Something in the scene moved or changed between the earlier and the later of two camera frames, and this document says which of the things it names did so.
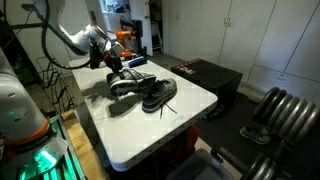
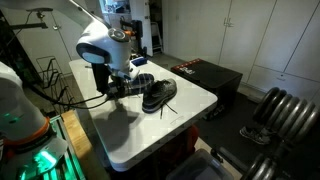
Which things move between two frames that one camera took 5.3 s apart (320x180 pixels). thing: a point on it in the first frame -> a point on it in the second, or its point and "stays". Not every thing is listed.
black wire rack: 54,84 stays
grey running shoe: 133,81 stays
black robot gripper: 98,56 -> 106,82
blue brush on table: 137,62 stays
